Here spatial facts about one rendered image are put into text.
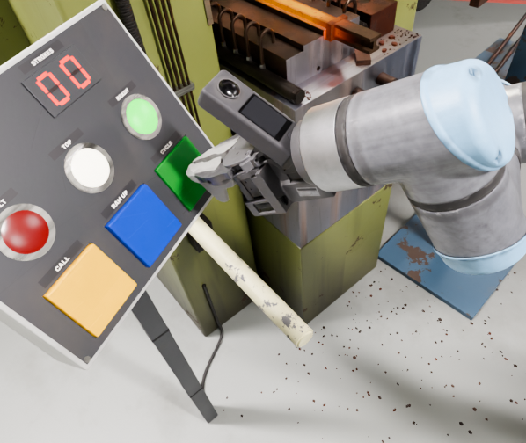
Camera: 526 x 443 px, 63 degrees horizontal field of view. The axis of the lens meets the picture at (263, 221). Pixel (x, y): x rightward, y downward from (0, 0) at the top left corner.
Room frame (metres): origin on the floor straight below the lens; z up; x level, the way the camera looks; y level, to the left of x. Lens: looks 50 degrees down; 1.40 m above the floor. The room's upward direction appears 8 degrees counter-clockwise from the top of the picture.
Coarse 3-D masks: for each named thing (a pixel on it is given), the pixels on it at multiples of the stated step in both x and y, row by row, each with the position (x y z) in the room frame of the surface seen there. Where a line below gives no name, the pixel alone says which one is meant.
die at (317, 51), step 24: (216, 0) 1.03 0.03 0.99; (240, 0) 1.01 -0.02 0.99; (216, 24) 0.94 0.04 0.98; (240, 24) 0.92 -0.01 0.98; (264, 24) 0.88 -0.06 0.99; (288, 24) 0.87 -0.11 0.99; (312, 24) 0.83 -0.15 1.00; (240, 48) 0.87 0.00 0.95; (264, 48) 0.80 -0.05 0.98; (288, 48) 0.79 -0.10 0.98; (312, 48) 0.78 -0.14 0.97; (336, 48) 0.82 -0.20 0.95; (288, 72) 0.75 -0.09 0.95; (312, 72) 0.78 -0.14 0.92
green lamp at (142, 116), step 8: (136, 104) 0.47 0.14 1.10; (144, 104) 0.48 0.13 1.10; (128, 112) 0.46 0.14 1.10; (136, 112) 0.47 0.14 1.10; (144, 112) 0.47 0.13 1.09; (152, 112) 0.48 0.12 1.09; (128, 120) 0.45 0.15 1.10; (136, 120) 0.46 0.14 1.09; (144, 120) 0.46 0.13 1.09; (152, 120) 0.47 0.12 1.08; (136, 128) 0.45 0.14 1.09; (144, 128) 0.45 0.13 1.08; (152, 128) 0.46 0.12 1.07
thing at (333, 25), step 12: (264, 0) 0.97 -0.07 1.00; (276, 0) 0.94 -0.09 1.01; (288, 0) 0.93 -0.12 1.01; (300, 12) 0.87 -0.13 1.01; (312, 12) 0.86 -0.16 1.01; (324, 12) 0.86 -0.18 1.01; (324, 24) 0.82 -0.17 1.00; (336, 24) 0.79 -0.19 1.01; (348, 24) 0.79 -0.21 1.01; (336, 36) 0.79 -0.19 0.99; (348, 36) 0.77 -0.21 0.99; (360, 36) 0.74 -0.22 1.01; (372, 36) 0.73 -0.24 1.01; (360, 48) 0.74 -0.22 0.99; (372, 48) 0.73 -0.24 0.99
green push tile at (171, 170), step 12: (180, 144) 0.47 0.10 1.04; (192, 144) 0.48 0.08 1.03; (168, 156) 0.44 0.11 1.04; (180, 156) 0.45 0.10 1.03; (192, 156) 0.46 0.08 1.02; (156, 168) 0.42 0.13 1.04; (168, 168) 0.43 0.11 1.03; (180, 168) 0.44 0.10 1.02; (168, 180) 0.42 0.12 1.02; (180, 180) 0.43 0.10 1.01; (180, 192) 0.41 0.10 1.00; (192, 192) 0.42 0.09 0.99; (192, 204) 0.41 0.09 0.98
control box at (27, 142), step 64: (64, 64) 0.46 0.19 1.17; (128, 64) 0.51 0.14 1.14; (0, 128) 0.37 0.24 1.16; (64, 128) 0.40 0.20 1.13; (128, 128) 0.44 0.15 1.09; (192, 128) 0.50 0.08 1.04; (0, 192) 0.32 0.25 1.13; (64, 192) 0.35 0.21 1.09; (128, 192) 0.38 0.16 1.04; (0, 256) 0.27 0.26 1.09; (64, 256) 0.29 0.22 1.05; (128, 256) 0.32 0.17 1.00; (0, 320) 0.25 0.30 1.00; (64, 320) 0.24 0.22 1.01
